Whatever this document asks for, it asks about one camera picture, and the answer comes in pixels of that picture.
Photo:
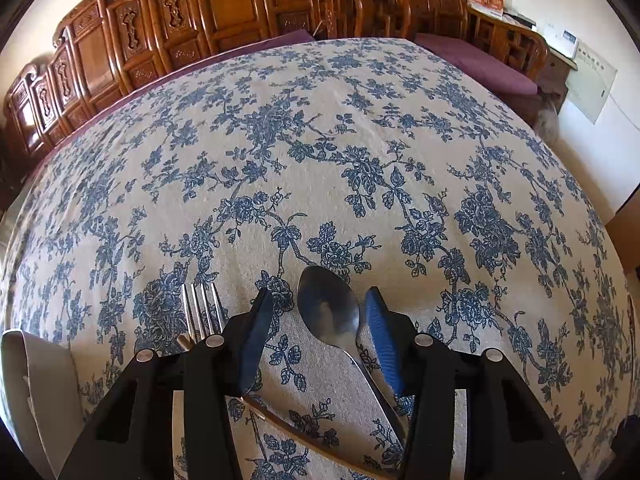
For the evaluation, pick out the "grey metal rectangular tray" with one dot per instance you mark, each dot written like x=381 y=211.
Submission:
x=41 y=398

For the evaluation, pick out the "white wall panel box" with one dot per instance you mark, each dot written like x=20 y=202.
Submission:
x=590 y=83

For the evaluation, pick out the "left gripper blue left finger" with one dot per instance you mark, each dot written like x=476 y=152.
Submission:
x=256 y=330

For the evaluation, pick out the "white device on side table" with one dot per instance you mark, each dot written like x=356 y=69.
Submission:
x=558 y=38

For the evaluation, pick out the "blue floral tablecloth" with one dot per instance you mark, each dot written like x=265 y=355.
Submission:
x=370 y=157

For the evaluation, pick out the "wooden side table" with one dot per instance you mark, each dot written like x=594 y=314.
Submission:
x=552 y=78

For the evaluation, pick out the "carved wooden sofa bench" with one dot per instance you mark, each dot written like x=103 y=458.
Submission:
x=106 y=49

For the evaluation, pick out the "carved wooden armchair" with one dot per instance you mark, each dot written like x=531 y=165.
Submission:
x=516 y=46

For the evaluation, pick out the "plastic bag under table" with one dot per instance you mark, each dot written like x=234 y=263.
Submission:
x=547 y=126

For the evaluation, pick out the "steel spoon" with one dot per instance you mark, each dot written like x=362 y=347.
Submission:
x=331 y=312

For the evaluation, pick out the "steel fork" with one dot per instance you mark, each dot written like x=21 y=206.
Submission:
x=203 y=313

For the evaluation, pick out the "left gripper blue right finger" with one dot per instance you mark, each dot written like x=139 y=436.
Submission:
x=387 y=343

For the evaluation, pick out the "purple armchair cushion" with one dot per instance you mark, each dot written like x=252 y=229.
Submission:
x=482 y=67

